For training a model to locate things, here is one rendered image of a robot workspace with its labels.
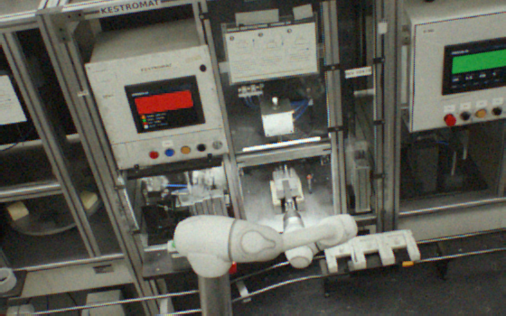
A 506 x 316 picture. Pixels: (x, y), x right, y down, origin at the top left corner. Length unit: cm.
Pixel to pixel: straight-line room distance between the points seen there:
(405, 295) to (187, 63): 132
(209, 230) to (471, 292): 128
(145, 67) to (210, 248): 66
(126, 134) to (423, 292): 137
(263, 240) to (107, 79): 79
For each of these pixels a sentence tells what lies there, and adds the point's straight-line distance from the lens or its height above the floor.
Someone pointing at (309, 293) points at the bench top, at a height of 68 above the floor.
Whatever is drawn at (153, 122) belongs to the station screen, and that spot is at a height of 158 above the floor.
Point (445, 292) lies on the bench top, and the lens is 276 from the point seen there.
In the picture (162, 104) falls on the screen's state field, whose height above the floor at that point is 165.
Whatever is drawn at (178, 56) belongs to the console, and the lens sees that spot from 214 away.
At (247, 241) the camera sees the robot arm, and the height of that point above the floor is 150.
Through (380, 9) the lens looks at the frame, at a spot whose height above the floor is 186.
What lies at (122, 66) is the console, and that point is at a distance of 217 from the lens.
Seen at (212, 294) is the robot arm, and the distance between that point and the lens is 203.
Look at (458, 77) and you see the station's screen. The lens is 234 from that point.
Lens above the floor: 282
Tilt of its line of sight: 38 degrees down
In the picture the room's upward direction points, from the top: 10 degrees counter-clockwise
